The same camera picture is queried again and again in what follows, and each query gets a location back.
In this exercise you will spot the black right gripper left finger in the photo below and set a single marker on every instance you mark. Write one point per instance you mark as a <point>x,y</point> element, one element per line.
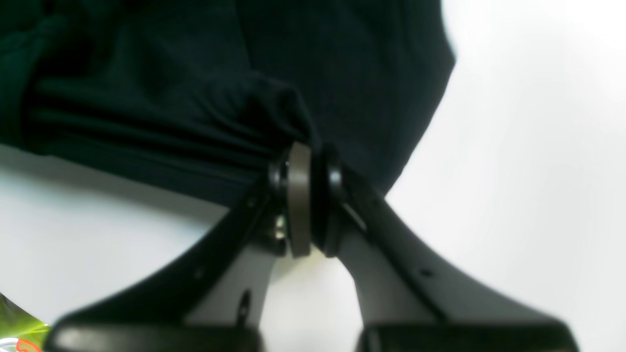
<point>211,298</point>

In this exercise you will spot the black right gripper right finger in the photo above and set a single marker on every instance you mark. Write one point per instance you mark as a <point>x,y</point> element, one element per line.
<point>411,299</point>

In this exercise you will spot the plain black T-shirt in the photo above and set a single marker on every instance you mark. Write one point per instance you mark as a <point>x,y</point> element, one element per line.
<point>198,96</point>

